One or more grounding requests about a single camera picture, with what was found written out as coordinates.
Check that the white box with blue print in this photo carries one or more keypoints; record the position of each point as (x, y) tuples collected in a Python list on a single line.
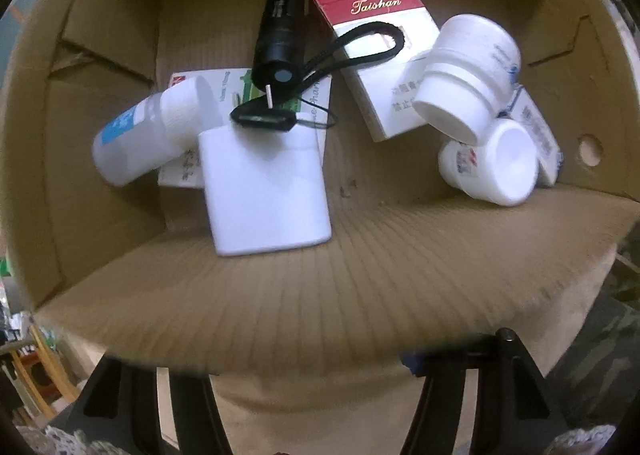
[(542, 135)]

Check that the brown cardboard box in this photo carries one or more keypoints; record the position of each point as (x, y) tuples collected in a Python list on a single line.
[(350, 285)]

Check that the wooden chair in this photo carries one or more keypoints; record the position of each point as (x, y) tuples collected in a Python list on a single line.
[(35, 375)]

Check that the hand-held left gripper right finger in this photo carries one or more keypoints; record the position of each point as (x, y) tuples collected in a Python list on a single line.
[(414, 364)]

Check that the white bottle with blue label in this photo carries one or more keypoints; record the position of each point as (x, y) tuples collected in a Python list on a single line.
[(135, 140)]

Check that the green and white medicine box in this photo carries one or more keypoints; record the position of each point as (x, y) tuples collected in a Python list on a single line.
[(232, 90)]

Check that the large white pill bottle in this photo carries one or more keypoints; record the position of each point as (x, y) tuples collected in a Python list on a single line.
[(465, 70)]

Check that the small white jar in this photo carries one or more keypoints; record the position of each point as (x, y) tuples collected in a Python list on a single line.
[(505, 165)]

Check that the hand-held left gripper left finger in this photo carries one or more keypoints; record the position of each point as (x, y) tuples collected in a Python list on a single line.
[(195, 415)]

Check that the red and white cigarette pack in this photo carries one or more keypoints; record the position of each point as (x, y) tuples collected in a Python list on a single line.
[(395, 100)]

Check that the camouflage cloth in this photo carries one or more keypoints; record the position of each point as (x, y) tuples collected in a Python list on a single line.
[(600, 350)]

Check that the white power bank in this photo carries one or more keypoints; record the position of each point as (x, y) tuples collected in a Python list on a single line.
[(265, 195)]

